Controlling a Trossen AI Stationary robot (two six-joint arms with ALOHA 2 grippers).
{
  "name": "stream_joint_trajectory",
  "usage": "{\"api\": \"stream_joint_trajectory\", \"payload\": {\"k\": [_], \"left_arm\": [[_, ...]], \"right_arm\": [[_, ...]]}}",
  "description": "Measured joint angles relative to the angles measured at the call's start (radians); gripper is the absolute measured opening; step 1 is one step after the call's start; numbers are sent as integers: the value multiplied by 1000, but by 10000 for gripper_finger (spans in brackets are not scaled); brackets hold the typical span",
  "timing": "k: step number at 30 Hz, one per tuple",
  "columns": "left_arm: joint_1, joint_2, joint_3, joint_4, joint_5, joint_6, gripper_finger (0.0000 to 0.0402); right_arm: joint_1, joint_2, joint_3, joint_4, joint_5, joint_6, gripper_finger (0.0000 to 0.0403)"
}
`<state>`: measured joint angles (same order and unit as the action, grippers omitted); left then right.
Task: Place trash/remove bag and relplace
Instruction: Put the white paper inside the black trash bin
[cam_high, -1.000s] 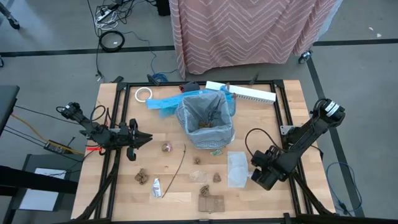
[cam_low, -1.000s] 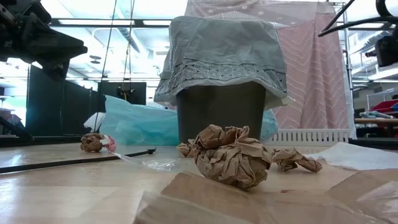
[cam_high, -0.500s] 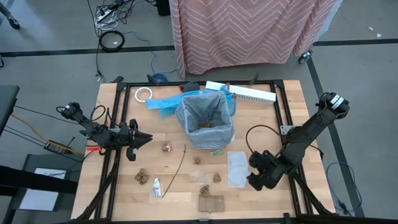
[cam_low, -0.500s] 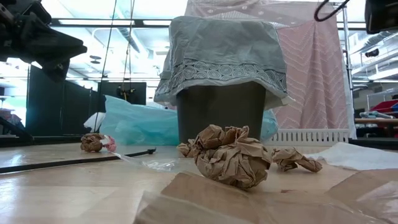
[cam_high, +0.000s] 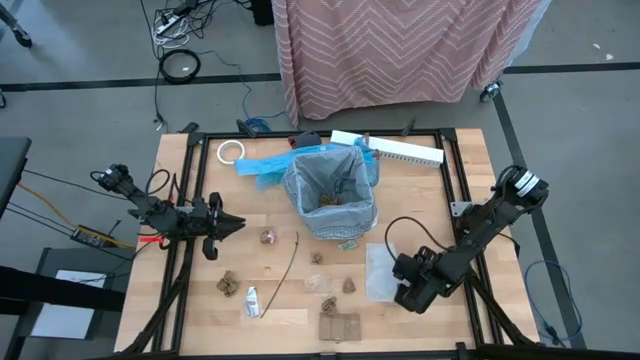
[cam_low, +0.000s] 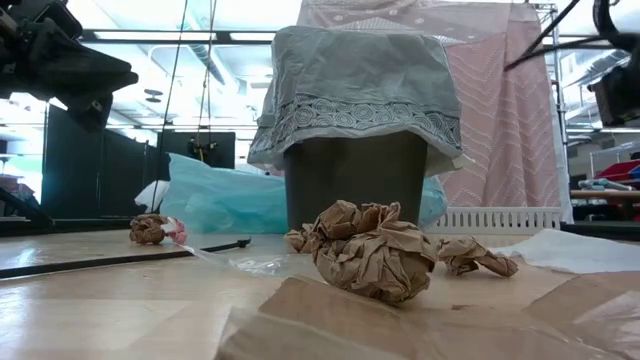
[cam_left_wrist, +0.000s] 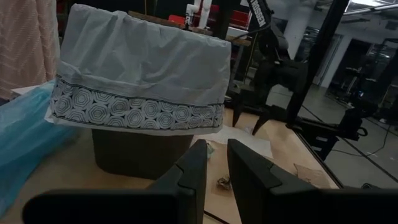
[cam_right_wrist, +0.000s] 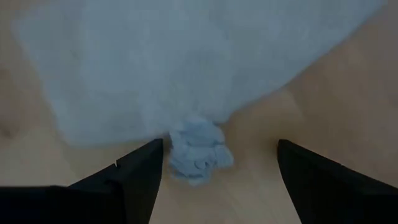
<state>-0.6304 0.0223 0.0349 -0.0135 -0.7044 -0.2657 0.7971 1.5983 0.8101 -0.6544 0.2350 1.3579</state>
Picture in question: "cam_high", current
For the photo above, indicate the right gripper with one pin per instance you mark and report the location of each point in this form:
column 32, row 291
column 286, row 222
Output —
column 420, row 285

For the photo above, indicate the black horizontal bar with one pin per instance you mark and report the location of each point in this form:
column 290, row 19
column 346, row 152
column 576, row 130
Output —
column 60, row 290

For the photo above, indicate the grey plastic trash bag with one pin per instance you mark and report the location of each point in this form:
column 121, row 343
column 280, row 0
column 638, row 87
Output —
column 320, row 170

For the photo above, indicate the torn brown paper piece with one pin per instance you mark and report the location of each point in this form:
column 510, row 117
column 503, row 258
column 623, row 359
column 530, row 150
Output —
column 349, row 286

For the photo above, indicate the silver caster wheel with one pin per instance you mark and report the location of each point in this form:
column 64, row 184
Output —
column 491, row 91

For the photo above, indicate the white tape roll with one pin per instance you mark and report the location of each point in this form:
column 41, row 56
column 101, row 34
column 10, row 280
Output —
column 219, row 152

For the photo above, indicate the pink chevron cloth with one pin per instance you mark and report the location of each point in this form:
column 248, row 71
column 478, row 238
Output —
column 390, row 50

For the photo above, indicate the small green wrapper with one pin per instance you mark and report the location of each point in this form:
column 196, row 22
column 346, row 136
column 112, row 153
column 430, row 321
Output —
column 348, row 245

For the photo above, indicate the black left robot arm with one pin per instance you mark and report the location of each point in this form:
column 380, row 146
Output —
column 150, row 210

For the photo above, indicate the pink brown wrapper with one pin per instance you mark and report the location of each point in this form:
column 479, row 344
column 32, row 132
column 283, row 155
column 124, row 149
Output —
column 268, row 237

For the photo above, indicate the blue plastic trash bag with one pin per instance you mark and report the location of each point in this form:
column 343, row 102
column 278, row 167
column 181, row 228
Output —
column 260, row 167

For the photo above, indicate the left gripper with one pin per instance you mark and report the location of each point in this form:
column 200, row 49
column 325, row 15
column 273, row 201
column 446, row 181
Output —
column 205, row 220

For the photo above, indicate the large brown paper ball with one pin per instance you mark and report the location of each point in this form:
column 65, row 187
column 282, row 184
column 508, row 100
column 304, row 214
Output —
column 228, row 285

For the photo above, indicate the black floor box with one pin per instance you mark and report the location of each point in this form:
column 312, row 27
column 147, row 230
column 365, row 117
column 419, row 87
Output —
column 262, row 12

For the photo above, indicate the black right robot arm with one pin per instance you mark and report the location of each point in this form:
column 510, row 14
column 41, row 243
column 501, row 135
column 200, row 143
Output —
column 480, row 225

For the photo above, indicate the clear plastic wrap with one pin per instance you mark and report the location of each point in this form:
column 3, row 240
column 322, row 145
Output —
column 318, row 283

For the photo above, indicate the black chair leg with caster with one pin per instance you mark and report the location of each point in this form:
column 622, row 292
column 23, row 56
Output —
column 20, row 36

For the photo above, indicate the tiny brown paper ball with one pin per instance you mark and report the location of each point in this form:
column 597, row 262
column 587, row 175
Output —
column 317, row 258

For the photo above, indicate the black aluminium table frame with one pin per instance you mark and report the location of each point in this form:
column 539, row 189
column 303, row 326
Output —
column 425, row 133

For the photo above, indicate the white paper sheet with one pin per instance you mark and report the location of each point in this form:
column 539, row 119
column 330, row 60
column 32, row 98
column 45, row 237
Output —
column 60, row 322

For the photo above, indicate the white power strip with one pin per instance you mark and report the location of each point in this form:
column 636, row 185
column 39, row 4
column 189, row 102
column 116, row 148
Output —
column 167, row 24

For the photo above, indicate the red tape tag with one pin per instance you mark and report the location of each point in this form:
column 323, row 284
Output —
column 150, row 239

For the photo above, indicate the black desk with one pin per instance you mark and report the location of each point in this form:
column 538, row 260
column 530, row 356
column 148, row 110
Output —
column 12, row 165

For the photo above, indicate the brown cardboard piece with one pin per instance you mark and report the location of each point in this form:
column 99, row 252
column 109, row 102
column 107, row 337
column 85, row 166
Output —
column 340, row 328

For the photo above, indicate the black electronics box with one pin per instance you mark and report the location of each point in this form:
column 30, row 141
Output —
column 89, row 236

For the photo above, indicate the clear plastic sheet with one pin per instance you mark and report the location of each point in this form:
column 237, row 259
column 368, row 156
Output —
column 377, row 275

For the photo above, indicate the small black red object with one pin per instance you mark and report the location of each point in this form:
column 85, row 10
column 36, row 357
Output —
column 307, row 138

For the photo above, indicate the thin brown stick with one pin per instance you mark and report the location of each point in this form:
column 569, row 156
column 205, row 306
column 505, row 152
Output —
column 280, row 285

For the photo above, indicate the silver metal bracket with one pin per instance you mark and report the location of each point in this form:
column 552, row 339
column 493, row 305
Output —
column 460, row 208

